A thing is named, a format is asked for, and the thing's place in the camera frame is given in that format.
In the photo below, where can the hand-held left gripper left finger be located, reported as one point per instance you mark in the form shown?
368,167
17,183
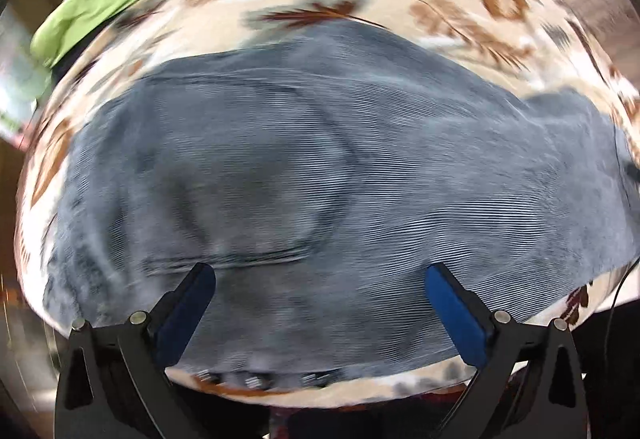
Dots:
187,314

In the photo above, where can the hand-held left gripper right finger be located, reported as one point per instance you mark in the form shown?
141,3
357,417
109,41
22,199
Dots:
457,319

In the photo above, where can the cream leaf-print fleece blanket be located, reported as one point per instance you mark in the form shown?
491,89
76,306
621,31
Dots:
450,19

